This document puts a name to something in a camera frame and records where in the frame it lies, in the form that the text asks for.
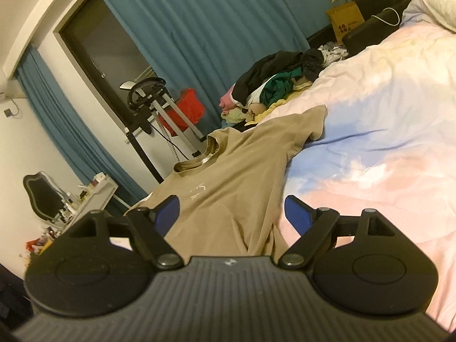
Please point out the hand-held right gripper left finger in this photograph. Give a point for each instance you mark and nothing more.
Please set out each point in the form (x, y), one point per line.
(167, 211)

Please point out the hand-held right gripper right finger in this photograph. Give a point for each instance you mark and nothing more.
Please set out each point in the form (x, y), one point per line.
(297, 211)

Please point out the tan t-shirt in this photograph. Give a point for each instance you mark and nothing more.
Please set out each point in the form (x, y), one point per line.
(228, 185)

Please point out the white dressing table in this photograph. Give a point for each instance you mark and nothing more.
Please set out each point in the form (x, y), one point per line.
(85, 199)

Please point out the red bag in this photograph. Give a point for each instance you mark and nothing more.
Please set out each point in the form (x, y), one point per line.
(188, 108)

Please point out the yellow cloth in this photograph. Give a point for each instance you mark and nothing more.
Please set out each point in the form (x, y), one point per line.
(276, 105)

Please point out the pink garment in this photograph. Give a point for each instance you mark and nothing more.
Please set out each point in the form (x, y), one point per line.
(227, 101)

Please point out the green garment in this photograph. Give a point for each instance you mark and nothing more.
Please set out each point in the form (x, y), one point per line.
(279, 87)

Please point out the pastel tie-dye blanket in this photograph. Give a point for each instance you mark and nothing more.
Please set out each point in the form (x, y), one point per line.
(384, 121)

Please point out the narrow blue curtain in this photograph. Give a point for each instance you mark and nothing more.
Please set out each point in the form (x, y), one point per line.
(67, 128)

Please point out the white patterned cloth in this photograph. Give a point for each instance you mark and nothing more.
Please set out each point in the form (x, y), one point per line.
(333, 51)

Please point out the dark window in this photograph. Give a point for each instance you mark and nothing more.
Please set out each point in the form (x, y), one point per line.
(103, 42)

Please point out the wide blue curtain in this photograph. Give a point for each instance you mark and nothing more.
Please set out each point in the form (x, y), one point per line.
(210, 28)

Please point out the yellow paper bag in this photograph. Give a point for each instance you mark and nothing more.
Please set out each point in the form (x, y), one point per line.
(345, 19)

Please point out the black leather sofa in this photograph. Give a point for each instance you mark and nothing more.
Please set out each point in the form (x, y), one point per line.
(377, 10)

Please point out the white fluffy pillow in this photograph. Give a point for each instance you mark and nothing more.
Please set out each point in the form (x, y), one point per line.
(436, 1)

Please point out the black chair with white frame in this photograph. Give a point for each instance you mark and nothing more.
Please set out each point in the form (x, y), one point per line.
(41, 199)

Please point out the wall socket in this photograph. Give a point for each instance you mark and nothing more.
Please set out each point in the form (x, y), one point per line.
(8, 113)

